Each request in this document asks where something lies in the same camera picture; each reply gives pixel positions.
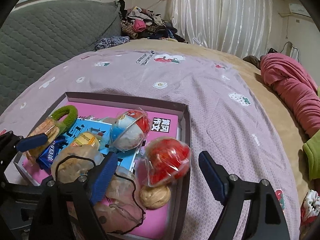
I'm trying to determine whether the yellow cake snack pack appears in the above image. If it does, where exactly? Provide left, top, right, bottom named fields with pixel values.
left=69, top=132, right=100, bottom=150

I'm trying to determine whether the pink quilt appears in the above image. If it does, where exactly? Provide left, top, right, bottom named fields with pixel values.
left=260, top=53, right=319, bottom=137

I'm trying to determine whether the pile of clothes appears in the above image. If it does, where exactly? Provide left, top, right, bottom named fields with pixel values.
left=117, top=0, right=186, bottom=43

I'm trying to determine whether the grey quilted headboard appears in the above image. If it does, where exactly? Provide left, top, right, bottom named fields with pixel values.
left=1, top=0, right=120, bottom=112

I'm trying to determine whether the red surprise egg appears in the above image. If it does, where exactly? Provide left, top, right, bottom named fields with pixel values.
left=144, top=137, right=191, bottom=187

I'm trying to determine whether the white curtain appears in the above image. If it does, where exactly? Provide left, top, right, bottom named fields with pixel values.
left=167, top=0, right=273, bottom=58

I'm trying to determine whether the beige sheer hair scrunchie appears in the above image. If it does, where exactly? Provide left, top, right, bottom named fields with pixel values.
left=51, top=145, right=146, bottom=239

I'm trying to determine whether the blue oreo cookie pack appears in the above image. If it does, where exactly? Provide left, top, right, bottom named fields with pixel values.
left=36, top=135, right=67, bottom=171

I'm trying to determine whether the floral small cloth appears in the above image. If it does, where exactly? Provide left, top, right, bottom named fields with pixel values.
left=300, top=190, right=320, bottom=225

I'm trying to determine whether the beige small round scrunchie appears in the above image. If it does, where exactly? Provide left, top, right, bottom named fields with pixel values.
left=139, top=185, right=171, bottom=210

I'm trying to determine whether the green fuzzy hair scrunchie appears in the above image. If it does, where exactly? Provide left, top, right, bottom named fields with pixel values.
left=50, top=105, right=78, bottom=135

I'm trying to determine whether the wafer biscuit clear pack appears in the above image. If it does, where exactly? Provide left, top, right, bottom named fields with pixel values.
left=24, top=118, right=61, bottom=161

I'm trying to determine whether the large blue white surprise egg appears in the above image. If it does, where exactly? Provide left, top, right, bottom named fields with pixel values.
left=109, top=108, right=151, bottom=152

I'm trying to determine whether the tan bed sheet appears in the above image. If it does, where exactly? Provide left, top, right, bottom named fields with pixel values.
left=111, top=39, right=314, bottom=202

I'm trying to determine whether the purple strawberry print blanket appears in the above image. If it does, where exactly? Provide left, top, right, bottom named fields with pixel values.
left=1, top=49, right=300, bottom=239

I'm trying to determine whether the dark tray box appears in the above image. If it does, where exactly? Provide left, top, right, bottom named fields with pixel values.
left=2, top=92, right=191, bottom=239

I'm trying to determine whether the white air conditioner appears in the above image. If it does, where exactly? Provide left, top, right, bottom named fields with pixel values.
left=289, top=3, right=311, bottom=17

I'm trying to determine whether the green fleece garment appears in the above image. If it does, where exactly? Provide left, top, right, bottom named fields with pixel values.
left=302, top=87, right=320, bottom=182

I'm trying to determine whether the dark floral pillow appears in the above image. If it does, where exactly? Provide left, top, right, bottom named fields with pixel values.
left=94, top=36, right=130, bottom=51

